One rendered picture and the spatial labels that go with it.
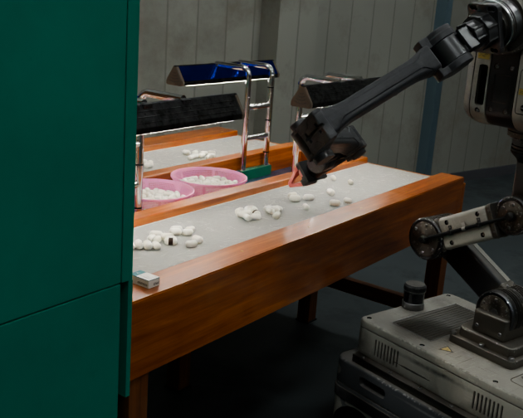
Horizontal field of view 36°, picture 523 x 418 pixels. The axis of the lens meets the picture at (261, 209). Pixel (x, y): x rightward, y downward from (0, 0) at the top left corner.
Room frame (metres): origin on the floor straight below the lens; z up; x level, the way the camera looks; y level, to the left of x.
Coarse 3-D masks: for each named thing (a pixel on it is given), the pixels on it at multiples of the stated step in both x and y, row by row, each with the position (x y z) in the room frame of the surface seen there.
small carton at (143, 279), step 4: (136, 272) 1.71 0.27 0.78; (140, 272) 1.71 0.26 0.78; (144, 272) 1.71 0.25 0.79; (136, 276) 1.68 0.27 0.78; (140, 276) 1.68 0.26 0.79; (144, 276) 1.68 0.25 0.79; (148, 276) 1.68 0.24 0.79; (152, 276) 1.69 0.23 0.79; (156, 276) 1.69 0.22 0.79; (136, 280) 1.68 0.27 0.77; (140, 280) 1.67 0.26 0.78; (144, 280) 1.67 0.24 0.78; (148, 280) 1.66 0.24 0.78; (152, 280) 1.67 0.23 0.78; (156, 280) 1.68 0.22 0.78; (140, 284) 1.67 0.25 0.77; (144, 284) 1.67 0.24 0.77; (148, 284) 1.66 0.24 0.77; (152, 284) 1.67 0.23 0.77; (156, 284) 1.68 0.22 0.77; (148, 288) 1.66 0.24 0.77
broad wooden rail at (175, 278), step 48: (384, 192) 2.68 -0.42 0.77; (432, 192) 2.79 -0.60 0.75; (288, 240) 2.08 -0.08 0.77; (336, 240) 2.26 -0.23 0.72; (384, 240) 2.52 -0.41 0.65; (144, 288) 1.66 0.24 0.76; (192, 288) 1.73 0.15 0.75; (240, 288) 1.89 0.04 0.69; (288, 288) 2.07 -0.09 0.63; (144, 336) 1.61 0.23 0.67; (192, 336) 1.74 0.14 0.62
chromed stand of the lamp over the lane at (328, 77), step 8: (328, 72) 3.05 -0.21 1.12; (304, 80) 2.93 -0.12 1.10; (312, 80) 2.91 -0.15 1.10; (320, 80) 2.88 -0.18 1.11; (328, 80) 2.87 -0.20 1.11; (336, 80) 2.85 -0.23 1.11; (360, 80) 2.96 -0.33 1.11; (296, 112) 2.94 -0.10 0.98; (296, 120) 2.93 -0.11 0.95; (296, 144) 2.93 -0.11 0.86; (296, 152) 2.93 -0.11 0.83; (296, 160) 2.93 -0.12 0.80
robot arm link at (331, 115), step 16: (432, 32) 1.90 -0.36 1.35; (448, 32) 1.89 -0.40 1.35; (416, 48) 1.91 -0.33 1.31; (416, 64) 1.86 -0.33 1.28; (432, 64) 1.86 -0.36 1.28; (464, 64) 1.89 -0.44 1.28; (384, 80) 1.83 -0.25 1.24; (400, 80) 1.83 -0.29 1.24; (416, 80) 1.86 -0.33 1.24; (352, 96) 1.80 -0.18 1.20; (368, 96) 1.80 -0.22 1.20; (384, 96) 1.81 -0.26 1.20; (320, 112) 1.77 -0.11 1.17; (336, 112) 1.77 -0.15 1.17; (352, 112) 1.78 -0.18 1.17; (304, 128) 1.79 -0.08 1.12; (320, 128) 1.76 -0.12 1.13; (336, 128) 1.76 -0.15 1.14; (304, 144) 1.81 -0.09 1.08; (320, 144) 1.76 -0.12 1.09
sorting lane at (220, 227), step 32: (288, 192) 2.69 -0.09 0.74; (320, 192) 2.72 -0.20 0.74; (352, 192) 2.75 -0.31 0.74; (160, 224) 2.22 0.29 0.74; (192, 224) 2.24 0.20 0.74; (224, 224) 2.27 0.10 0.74; (256, 224) 2.29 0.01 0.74; (288, 224) 2.31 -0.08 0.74; (160, 256) 1.95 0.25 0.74; (192, 256) 1.96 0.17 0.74
